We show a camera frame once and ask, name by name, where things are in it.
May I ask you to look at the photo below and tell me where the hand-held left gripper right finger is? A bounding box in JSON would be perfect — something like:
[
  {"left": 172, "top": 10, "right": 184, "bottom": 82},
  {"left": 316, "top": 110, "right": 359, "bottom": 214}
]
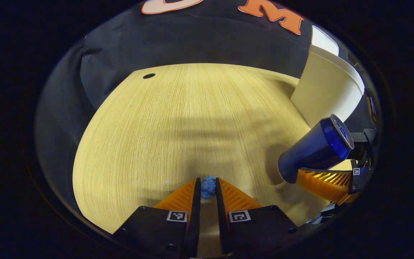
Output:
[{"left": 215, "top": 177, "right": 299, "bottom": 256}]

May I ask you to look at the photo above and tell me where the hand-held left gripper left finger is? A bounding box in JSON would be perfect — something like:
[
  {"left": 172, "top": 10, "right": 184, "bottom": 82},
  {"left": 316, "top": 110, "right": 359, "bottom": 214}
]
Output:
[{"left": 113, "top": 177, "right": 202, "bottom": 259}]

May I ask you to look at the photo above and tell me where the white desktop garbage bin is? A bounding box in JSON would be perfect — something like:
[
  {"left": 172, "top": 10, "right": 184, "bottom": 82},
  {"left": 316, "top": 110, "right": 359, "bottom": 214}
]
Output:
[{"left": 290, "top": 25, "right": 366, "bottom": 128}]

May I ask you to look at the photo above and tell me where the blue paper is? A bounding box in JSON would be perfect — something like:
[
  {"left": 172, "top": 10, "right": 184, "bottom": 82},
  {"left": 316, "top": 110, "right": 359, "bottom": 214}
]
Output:
[{"left": 201, "top": 176, "right": 217, "bottom": 200}]

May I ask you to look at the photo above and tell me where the blue pop can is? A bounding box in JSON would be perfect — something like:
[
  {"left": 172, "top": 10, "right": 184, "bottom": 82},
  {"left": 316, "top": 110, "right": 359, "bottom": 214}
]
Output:
[{"left": 277, "top": 114, "right": 355, "bottom": 184}]

